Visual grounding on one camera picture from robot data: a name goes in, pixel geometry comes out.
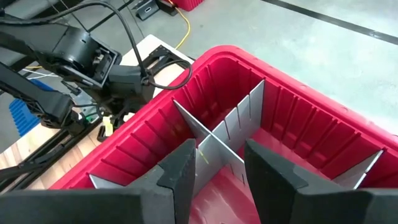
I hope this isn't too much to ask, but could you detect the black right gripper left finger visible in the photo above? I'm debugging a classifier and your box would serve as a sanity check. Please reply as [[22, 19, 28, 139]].
[[0, 139, 197, 224]]

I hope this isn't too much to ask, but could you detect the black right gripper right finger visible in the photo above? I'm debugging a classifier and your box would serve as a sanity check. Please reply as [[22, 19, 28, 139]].
[[244, 139, 398, 224]]

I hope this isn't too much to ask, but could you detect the large red plastic bin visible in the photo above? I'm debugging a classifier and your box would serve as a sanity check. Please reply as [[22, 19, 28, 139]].
[[49, 45, 398, 224]]

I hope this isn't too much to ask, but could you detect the black desk foot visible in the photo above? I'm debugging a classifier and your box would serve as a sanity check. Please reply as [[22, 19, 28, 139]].
[[133, 0, 180, 21]]

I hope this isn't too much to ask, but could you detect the small red crate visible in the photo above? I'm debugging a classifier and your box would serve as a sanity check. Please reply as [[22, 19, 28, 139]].
[[172, 0, 205, 12]]

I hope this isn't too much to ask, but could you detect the blue plastic bin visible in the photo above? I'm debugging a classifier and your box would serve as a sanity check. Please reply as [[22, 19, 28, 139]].
[[8, 79, 56, 138]]

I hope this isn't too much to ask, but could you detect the yellow cable tag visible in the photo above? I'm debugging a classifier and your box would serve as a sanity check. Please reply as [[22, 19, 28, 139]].
[[101, 116, 114, 138]]

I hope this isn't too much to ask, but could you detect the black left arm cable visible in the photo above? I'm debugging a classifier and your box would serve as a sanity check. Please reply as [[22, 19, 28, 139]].
[[0, 0, 193, 91]]

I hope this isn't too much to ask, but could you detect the yellow cable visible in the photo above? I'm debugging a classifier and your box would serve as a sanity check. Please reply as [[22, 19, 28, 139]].
[[167, 0, 191, 50]]

